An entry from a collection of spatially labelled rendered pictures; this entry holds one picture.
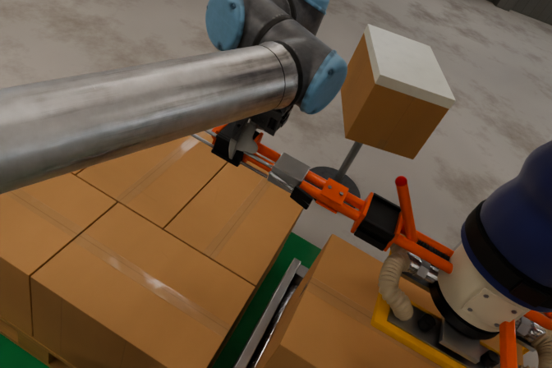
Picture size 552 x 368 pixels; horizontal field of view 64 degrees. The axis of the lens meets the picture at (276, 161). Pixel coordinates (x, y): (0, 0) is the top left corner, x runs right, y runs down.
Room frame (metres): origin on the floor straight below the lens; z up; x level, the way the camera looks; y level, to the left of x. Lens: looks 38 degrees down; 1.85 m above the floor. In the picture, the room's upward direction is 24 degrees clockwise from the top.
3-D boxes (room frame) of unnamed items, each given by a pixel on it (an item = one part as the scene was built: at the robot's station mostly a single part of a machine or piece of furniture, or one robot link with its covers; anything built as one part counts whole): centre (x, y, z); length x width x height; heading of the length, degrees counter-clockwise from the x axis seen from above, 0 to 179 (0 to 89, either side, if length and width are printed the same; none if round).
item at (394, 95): (2.30, -0.42, 0.82); 0.60 x 0.40 x 0.40; 11
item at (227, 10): (0.65, 0.12, 1.57); 0.12 x 0.12 x 0.09; 59
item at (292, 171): (0.74, -0.04, 1.24); 0.07 x 0.07 x 0.04; 82
